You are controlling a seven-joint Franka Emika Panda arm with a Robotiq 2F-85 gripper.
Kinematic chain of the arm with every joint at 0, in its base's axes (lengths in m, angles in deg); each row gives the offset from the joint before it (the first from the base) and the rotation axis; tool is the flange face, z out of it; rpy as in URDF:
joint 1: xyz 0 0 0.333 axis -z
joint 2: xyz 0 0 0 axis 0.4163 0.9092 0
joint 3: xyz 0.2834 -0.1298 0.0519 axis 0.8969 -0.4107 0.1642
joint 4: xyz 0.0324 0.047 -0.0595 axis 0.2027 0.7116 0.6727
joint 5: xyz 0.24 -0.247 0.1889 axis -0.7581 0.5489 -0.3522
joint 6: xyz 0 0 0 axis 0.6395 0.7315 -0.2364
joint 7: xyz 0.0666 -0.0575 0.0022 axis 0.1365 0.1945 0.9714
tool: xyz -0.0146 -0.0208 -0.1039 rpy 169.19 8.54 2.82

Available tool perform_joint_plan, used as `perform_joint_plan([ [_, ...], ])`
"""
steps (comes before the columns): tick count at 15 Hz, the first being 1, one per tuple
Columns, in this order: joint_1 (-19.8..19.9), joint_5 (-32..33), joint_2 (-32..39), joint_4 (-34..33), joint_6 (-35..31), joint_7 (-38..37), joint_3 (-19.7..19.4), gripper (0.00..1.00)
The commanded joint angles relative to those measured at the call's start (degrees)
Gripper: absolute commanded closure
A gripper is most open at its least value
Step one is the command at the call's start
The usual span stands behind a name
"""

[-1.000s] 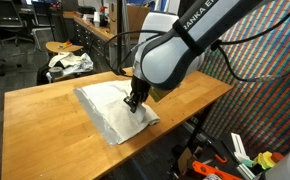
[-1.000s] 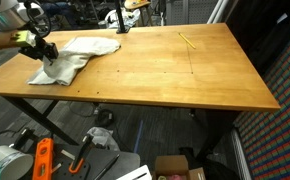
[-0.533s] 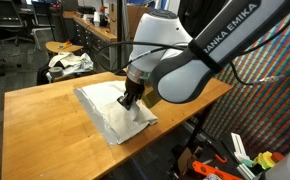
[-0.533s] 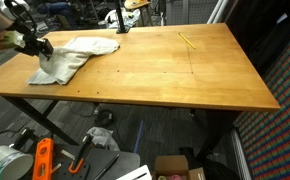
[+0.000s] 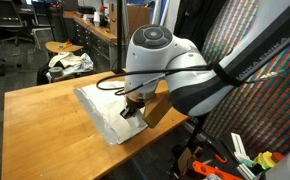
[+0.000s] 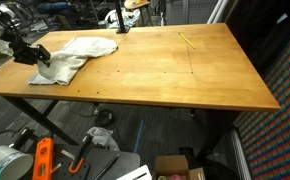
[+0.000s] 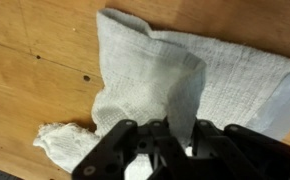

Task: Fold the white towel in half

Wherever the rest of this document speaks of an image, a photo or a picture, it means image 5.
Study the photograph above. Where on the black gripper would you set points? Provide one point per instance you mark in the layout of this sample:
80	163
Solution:
131	108

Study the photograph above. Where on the white towel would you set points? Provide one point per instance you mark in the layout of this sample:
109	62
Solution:
125	128

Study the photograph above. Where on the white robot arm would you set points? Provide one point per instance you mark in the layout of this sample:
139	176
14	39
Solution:
196	86

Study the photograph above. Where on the silver tape strip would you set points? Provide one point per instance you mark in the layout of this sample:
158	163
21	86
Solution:
92	102

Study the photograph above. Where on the wooden workbench with drawers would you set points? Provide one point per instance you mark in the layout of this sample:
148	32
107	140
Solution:
100	45

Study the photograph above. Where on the crumpled white cloth pile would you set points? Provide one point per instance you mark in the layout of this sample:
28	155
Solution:
71	63

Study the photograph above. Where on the grey tape roll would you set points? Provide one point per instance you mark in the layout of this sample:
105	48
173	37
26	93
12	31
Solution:
56	72

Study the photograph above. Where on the large cardboard box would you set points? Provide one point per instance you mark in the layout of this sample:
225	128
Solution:
137	17

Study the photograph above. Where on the small round wooden table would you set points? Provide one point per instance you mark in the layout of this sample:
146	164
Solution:
56	47

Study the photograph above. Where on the black office chair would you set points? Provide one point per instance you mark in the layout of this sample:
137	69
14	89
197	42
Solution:
11	21

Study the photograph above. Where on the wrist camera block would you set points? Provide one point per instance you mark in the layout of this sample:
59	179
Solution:
156	108

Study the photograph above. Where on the black camera stand pole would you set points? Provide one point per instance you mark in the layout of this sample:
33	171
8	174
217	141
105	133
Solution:
118	68

